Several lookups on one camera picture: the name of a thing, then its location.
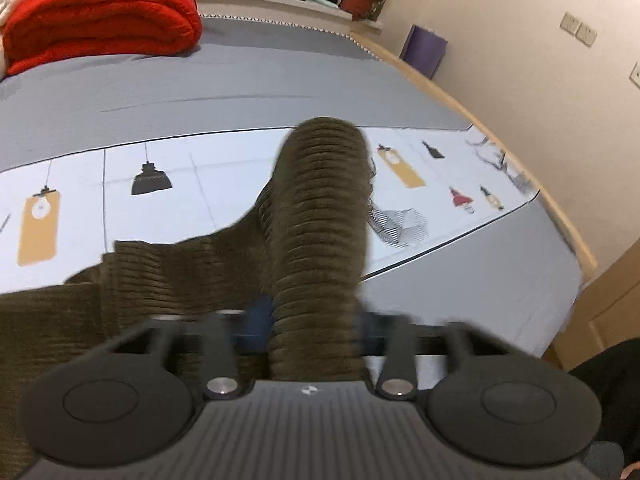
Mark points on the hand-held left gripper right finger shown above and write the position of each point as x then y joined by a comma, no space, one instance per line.
371,334

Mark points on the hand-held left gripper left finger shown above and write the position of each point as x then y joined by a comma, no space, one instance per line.
257,325

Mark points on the grey printed bed sheet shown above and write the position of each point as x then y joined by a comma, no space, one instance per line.
250,85

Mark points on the person's dark trouser leg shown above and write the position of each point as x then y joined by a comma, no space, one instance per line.
612,390

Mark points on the purple box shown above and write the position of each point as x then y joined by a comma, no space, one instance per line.
424,52

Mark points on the beige ledge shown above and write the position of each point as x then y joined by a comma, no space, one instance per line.
280,5

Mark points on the red folded blanket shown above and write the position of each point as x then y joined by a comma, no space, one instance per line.
105,20

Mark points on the wooden bed frame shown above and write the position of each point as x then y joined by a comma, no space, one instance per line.
500,140

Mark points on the beige wall socket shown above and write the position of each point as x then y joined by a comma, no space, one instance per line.
570,23
587,34
636,74

